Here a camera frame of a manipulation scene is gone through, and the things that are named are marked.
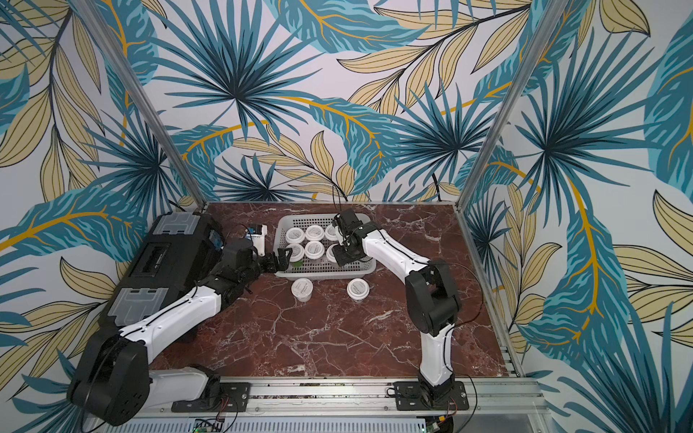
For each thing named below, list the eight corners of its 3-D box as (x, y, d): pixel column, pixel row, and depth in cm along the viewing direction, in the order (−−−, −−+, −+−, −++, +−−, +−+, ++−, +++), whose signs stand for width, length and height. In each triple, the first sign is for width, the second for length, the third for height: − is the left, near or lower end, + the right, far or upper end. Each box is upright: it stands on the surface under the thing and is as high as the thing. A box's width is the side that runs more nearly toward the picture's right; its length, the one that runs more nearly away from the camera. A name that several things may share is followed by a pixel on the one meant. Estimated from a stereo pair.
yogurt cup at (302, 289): (292, 301, 92) (289, 295, 88) (294, 285, 96) (292, 278, 92) (311, 302, 93) (310, 295, 88) (313, 285, 96) (312, 278, 92)
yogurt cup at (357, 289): (346, 304, 92) (347, 295, 86) (346, 288, 96) (347, 278, 90) (368, 304, 92) (369, 295, 87) (367, 288, 96) (369, 278, 90)
